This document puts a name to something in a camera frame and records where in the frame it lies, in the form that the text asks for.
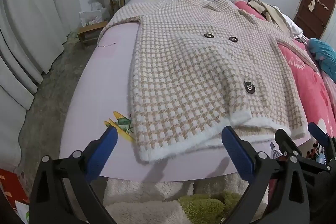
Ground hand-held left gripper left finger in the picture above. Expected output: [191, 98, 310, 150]
[28, 126, 118, 224]

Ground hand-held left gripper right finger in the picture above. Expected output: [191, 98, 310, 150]
[221, 126, 315, 224]

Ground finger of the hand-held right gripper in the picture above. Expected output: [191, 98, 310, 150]
[308, 122, 336, 161]
[274, 129, 298, 161]

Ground beige white checked coat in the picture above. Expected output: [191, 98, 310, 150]
[98, 0, 319, 164]

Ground pink floral blanket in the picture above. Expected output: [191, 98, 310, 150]
[232, 0, 336, 140]

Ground white green fluffy rug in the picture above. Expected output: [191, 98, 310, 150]
[104, 174, 268, 224]

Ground bed with lilac sheet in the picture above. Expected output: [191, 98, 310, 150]
[59, 0, 318, 182]

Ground teal fluffy blanket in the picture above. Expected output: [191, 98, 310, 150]
[308, 38, 336, 77]

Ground red box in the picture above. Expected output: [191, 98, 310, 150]
[0, 168, 29, 224]

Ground white garment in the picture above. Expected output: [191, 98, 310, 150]
[265, 5, 305, 38]

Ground brown door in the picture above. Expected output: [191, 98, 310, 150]
[293, 0, 336, 39]

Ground small wooden stool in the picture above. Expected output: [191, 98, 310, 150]
[77, 21, 108, 50]

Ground beige garment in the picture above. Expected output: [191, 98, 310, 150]
[247, 0, 292, 30]

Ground white plastic bags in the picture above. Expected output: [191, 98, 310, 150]
[79, 1, 109, 28]

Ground grey curtain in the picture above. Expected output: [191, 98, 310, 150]
[0, 0, 82, 169]

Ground door hook rail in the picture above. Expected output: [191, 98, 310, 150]
[309, 0, 328, 9]

